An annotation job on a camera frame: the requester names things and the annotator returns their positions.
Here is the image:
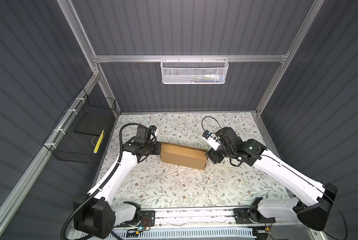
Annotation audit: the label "yellow marker pen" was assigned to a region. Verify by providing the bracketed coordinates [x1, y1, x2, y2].
[93, 131, 104, 154]

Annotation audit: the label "pens in white basket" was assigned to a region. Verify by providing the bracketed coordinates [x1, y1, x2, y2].
[186, 74, 225, 84]

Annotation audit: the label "aluminium mounting rail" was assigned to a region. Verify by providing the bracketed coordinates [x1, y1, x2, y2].
[70, 205, 318, 232]

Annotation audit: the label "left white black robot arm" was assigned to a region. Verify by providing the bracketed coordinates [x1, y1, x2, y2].
[60, 124, 161, 240]

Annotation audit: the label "black corrugated cable conduit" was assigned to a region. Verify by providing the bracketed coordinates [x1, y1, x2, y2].
[60, 122, 143, 240]

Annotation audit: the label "floral patterned table mat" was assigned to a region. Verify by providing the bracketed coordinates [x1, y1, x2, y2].
[99, 113, 289, 209]

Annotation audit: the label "brown cardboard box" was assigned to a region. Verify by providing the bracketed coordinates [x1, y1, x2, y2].
[160, 143, 208, 171]

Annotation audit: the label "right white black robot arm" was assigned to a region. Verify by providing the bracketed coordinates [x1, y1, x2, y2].
[202, 127, 338, 231]

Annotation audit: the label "black foam pad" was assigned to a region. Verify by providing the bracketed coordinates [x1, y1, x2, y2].
[74, 113, 107, 137]

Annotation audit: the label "black wire basket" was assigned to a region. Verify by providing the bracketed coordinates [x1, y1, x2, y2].
[43, 91, 116, 164]

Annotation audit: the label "white wire mesh basket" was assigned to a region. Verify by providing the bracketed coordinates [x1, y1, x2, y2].
[160, 57, 229, 85]

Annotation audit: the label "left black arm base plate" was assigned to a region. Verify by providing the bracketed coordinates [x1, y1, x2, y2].
[125, 210, 156, 227]

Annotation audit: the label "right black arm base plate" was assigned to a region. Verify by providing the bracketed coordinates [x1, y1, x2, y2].
[233, 208, 276, 224]

